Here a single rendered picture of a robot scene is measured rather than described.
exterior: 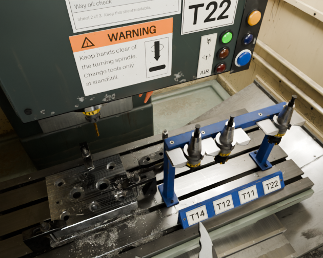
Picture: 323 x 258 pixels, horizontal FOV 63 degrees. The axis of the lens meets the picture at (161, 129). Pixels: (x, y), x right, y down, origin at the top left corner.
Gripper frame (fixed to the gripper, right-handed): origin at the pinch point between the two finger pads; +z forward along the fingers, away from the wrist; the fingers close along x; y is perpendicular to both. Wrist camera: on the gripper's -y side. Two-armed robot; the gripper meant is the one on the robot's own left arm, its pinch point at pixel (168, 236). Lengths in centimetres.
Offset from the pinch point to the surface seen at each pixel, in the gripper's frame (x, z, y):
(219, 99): 94, 92, 71
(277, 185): 55, 10, 37
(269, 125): 49, 19, 8
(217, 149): 27.4, 18.8, 8.4
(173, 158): 13.9, 22.0, 8.4
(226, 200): 32.7, 13.1, 35.4
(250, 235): 41, 3, 56
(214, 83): 99, 106, 68
